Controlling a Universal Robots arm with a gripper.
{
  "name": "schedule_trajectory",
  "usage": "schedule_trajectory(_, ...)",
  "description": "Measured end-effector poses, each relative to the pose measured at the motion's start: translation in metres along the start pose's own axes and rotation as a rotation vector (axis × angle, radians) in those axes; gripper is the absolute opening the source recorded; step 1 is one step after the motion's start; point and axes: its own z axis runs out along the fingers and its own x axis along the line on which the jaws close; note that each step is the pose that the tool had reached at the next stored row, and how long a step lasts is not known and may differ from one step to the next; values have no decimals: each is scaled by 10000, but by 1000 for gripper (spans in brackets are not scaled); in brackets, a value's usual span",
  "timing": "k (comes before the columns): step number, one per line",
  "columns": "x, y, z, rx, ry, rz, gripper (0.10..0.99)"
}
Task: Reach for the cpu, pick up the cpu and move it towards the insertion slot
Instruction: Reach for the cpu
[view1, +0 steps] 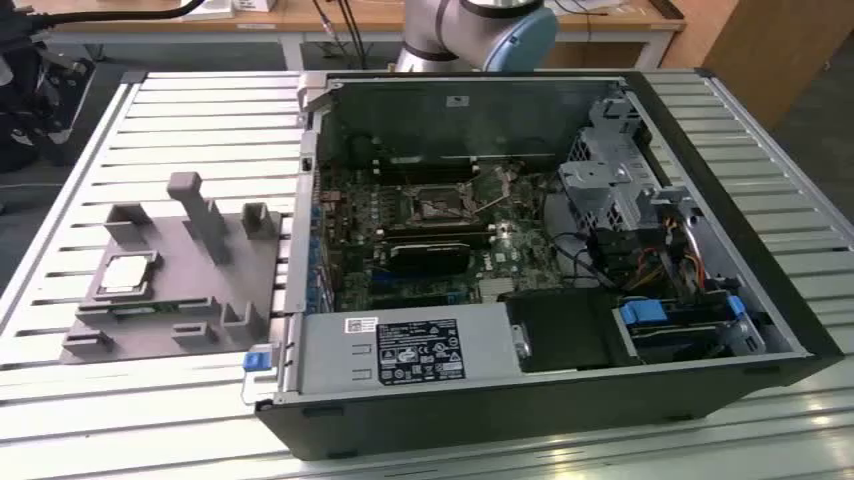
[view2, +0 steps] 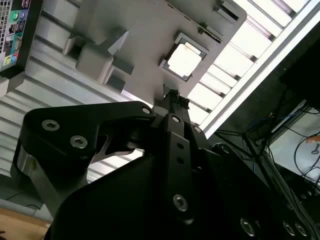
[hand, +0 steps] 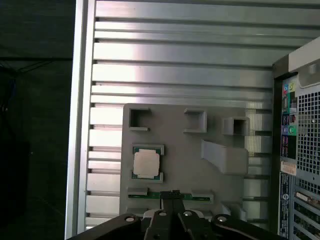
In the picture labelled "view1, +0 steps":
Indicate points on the silver CPU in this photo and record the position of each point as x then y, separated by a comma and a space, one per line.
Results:
127, 272

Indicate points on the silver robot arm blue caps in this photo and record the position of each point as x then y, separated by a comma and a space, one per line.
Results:
454, 30

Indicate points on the black RAM slot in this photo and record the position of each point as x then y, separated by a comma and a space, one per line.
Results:
428, 167
434, 233
428, 161
434, 243
434, 238
428, 173
428, 179
434, 228

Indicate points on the black CPU socket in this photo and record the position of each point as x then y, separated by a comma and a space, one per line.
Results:
437, 207

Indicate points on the small black graphics card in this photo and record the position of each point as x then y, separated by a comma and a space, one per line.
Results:
428, 257

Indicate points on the thin metal locking lever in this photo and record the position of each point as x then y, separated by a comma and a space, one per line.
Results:
496, 202

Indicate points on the dark green motherboard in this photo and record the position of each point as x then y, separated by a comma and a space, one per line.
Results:
521, 250

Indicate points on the grey power supply with label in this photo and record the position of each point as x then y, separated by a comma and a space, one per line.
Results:
334, 350

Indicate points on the black plastic air shroud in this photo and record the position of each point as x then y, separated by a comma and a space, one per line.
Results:
568, 330

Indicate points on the grey metal disk bay cage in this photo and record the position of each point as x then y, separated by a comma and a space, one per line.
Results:
594, 180

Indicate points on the blue case latch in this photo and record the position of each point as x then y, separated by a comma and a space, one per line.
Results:
258, 360

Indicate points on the hard disk in blue carrier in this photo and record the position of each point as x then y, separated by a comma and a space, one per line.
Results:
642, 312

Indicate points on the black open PC case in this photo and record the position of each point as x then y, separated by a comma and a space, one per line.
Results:
468, 425

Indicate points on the grey parts rack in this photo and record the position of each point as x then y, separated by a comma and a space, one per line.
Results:
174, 260

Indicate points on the green RAM stick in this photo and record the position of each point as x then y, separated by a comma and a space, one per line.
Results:
143, 309

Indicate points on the wooden desk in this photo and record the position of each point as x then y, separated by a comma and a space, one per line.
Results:
301, 22

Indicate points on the white box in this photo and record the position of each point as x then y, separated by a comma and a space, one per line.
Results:
227, 7

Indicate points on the brown wooden cabinet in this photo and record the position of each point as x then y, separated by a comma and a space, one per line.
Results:
781, 50

